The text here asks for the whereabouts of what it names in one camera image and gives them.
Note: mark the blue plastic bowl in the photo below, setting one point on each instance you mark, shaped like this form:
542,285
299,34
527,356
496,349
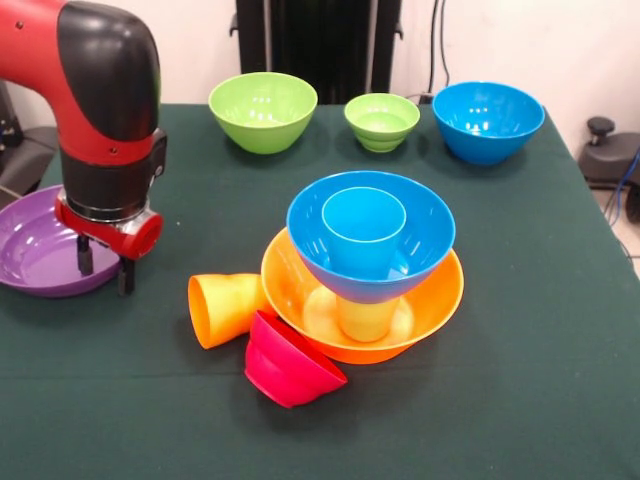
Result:
487,125
425,220

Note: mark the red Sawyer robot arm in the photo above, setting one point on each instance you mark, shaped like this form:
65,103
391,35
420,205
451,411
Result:
100,100

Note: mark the small green bowl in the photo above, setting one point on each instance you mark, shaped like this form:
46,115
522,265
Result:
382,120

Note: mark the purple shallow bowl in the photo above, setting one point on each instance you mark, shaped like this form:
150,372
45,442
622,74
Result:
35,250

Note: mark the dark green tablecloth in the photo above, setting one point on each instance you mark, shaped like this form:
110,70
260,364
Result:
320,440

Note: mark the large yellow-orange bowl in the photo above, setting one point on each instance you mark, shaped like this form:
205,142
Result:
440,300

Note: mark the green plastic cup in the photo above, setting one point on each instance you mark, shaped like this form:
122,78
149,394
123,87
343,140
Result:
367,320

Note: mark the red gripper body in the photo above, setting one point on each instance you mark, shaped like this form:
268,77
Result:
135,240

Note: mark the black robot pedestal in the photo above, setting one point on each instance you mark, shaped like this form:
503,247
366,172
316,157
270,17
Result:
310,50

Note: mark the large green bowl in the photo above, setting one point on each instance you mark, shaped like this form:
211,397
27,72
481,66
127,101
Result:
262,115

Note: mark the dark grey stand foot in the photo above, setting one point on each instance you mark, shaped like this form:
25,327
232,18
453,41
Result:
605,160
30,155

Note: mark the blue plastic cup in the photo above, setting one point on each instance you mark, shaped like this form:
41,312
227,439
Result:
362,235

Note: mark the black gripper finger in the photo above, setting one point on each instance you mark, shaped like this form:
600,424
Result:
85,257
126,277

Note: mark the small pink-red bowl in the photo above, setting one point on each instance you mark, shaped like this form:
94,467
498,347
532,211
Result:
285,365

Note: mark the orange plastic cup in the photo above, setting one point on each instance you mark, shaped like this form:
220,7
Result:
220,310

